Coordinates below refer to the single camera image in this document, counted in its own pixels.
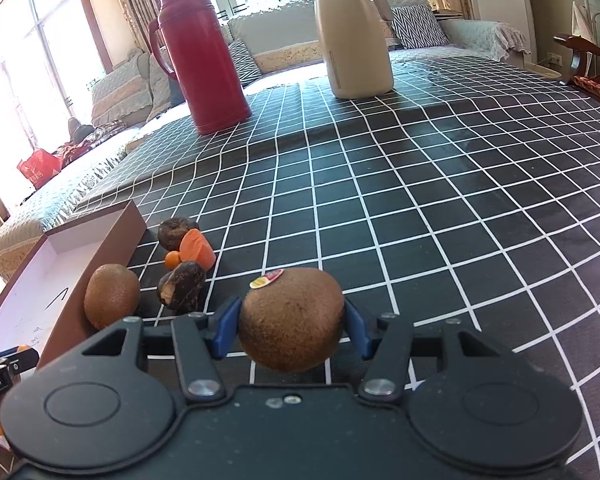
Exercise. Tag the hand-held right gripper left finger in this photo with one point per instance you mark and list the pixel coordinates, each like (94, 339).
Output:
(227, 330)

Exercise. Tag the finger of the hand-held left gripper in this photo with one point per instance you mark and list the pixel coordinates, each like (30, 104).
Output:
(20, 360)

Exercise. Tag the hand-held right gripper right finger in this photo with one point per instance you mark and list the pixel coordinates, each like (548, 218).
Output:
(360, 332)

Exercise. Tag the dark brown cracked fruit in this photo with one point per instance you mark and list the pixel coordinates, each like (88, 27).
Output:
(185, 287)

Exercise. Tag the brown kiwi with sticker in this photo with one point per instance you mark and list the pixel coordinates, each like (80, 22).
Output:
(290, 320)

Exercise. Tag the brown cardboard box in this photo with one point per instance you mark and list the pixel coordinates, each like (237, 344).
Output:
(30, 285)

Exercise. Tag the orange carrot piece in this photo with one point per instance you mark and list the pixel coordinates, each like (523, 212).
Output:
(199, 250)

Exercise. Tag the dark brown round fruit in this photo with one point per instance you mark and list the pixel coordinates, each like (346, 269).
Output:
(172, 232)

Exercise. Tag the black checked tablecloth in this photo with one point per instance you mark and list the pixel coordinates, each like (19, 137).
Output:
(430, 210)

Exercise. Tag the red plastic bag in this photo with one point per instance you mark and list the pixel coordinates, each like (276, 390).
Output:
(40, 167)

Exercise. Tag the pile of clothes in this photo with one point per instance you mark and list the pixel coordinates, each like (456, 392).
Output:
(90, 140)

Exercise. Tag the dark blue cushion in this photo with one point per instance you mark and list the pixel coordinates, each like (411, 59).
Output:
(177, 92)

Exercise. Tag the sofa with quilted covers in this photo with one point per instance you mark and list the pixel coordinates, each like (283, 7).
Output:
(115, 95)

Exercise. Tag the zigzag patterned cushion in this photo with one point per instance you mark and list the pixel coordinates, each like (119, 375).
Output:
(245, 62)
(417, 27)

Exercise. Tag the red thermos flask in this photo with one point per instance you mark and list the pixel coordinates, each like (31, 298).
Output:
(205, 60)

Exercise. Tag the cream thermos jug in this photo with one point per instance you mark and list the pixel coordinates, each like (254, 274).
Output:
(355, 40)

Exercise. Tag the dark wooden armchair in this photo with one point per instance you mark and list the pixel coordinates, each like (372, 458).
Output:
(595, 80)

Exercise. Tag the white standing air conditioner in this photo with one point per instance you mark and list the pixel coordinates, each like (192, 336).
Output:
(500, 5)

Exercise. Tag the white wall socket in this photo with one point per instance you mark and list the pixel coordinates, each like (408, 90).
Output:
(555, 59)

